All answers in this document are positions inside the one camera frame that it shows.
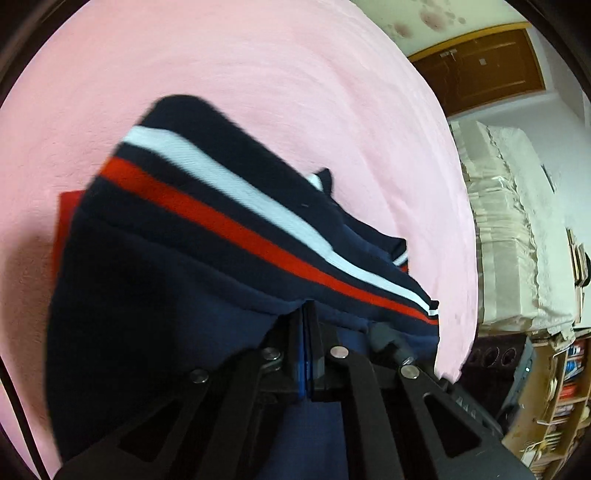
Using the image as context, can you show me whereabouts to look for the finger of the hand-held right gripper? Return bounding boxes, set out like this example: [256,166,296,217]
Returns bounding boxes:
[368,322,417,366]

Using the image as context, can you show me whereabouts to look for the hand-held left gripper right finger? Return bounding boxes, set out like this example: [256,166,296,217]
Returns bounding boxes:
[305,300,536,480]

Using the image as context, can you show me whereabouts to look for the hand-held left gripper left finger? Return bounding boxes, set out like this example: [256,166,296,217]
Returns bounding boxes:
[55,300,310,480]

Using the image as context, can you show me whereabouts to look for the navy and red varsity jacket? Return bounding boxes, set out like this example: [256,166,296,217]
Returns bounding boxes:
[45,95,440,480]

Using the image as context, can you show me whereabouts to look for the dark speaker cabinet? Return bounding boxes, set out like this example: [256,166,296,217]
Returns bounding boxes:
[462,335,539,407]

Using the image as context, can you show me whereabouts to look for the wooden bookshelf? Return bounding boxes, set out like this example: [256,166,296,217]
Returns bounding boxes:
[501,323,591,480]

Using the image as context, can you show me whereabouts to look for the cream lace-covered furniture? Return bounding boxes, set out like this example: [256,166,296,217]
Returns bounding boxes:
[450,117,579,339]

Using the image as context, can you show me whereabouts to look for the pink fleece bed blanket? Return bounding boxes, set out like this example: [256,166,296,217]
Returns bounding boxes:
[0,0,483,480]

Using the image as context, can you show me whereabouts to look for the brown wooden door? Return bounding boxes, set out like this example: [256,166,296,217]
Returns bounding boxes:
[409,23,548,118]

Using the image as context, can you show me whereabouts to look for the floral wardrobe doors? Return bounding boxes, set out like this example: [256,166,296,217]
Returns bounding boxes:
[351,0,532,61]

